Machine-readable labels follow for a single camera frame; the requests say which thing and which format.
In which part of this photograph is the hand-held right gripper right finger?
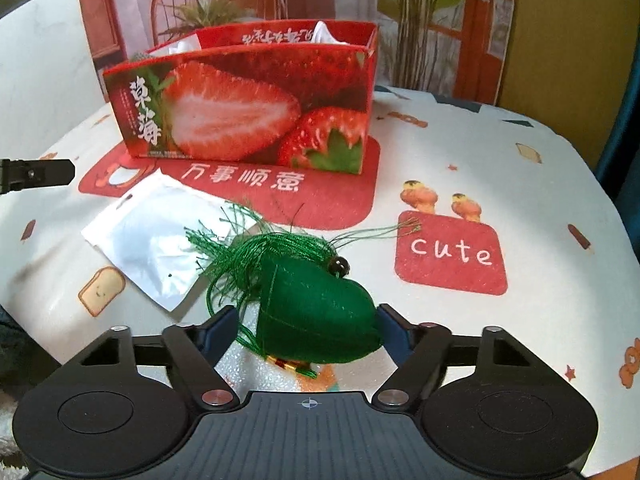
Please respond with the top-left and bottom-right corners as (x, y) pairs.
(372, 303), (557, 409)

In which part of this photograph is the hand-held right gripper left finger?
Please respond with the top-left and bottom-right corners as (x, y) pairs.
(55, 307), (242, 409)

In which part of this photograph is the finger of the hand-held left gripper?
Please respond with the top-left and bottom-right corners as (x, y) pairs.
(0, 158), (77, 196)

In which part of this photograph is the green plush with tassels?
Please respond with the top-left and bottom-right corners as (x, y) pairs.
(185, 199), (422, 380)

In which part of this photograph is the red strawberry print box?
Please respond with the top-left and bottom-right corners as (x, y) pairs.
(102, 20), (380, 175)

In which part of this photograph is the white plastic pouch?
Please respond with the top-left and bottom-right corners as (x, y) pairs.
(81, 169), (237, 314)

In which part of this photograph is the teal curtain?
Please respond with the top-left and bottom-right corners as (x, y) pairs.
(594, 85), (640, 266)

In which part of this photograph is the wooden panel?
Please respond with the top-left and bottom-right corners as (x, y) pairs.
(499, 0), (632, 163)

